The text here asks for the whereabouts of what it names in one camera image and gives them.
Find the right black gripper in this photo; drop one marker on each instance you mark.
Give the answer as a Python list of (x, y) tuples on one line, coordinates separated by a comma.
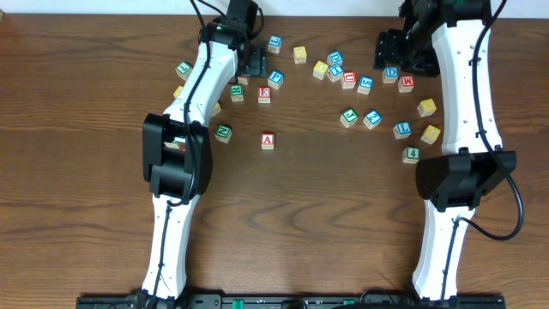
[(387, 52)]

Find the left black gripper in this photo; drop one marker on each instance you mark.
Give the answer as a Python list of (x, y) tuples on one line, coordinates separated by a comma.
[(259, 66)]

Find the red A block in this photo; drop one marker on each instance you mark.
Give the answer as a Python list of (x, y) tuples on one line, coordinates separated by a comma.
[(268, 141)]

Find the red I block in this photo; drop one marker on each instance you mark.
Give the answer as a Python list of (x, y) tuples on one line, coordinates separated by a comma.
[(244, 80)]

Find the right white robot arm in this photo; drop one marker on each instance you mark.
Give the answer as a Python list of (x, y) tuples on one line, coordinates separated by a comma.
[(450, 39)]

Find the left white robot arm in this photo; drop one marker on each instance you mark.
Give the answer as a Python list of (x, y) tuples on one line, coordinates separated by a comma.
[(176, 149)]

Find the blue D block right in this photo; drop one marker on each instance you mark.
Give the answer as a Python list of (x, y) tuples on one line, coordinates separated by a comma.
[(390, 74)]

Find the blue d block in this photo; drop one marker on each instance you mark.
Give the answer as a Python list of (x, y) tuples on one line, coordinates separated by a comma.
[(390, 74), (335, 57)]

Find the blue L block top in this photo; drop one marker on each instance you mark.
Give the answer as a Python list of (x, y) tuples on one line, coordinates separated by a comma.
[(274, 44)]

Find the blue l block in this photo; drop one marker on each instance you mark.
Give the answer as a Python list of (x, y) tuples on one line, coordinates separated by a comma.
[(274, 44), (402, 130)]

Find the blue P block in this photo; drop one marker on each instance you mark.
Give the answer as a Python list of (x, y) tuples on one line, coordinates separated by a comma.
[(275, 79)]

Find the green R block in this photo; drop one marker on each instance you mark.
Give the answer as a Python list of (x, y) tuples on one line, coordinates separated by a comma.
[(237, 93)]

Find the red E block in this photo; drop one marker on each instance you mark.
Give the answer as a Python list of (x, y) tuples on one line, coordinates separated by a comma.
[(264, 95)]

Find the red M block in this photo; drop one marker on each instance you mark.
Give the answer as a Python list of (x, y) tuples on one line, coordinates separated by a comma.
[(406, 84)]

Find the yellow O block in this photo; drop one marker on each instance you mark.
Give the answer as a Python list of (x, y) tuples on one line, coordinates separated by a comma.
[(299, 55)]

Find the blue 5 block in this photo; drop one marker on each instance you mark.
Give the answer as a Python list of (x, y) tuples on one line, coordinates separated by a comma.
[(365, 85)]

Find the red U block centre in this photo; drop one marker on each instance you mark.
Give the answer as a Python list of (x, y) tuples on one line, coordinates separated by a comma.
[(348, 79)]

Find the yellow tilted block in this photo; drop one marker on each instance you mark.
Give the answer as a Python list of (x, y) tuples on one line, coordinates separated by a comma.
[(217, 109)]

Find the blue D block centre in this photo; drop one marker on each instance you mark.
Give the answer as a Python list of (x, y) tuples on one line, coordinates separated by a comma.
[(335, 57)]

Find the yellow block right upper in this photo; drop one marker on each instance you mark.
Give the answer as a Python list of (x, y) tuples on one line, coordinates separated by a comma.
[(426, 107)]

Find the yellow block centre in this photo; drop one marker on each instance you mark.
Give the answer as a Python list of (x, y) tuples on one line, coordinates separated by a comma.
[(320, 70)]

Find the green L block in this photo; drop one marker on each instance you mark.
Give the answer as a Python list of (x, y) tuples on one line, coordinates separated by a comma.
[(183, 70)]

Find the blue 2 block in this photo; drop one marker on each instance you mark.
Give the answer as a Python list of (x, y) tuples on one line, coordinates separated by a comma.
[(372, 119)]

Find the green N block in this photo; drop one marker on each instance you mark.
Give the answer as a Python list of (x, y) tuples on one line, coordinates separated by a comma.
[(223, 133)]

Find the blue L block right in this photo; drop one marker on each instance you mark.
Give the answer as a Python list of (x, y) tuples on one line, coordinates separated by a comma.
[(402, 130)]

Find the yellow c block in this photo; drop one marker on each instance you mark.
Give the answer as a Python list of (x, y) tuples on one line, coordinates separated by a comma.
[(177, 91), (430, 134)]

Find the green J block right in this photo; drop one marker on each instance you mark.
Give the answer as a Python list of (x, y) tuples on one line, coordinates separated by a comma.
[(349, 117)]

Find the yellow C block right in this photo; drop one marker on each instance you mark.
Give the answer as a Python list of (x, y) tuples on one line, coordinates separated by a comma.
[(430, 134)]

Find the green 4 block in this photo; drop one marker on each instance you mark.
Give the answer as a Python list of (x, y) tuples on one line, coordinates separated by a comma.
[(411, 155)]

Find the green V block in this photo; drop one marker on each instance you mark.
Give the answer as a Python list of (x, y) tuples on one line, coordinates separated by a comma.
[(175, 145)]

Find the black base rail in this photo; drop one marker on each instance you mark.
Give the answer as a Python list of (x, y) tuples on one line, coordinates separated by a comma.
[(376, 299)]

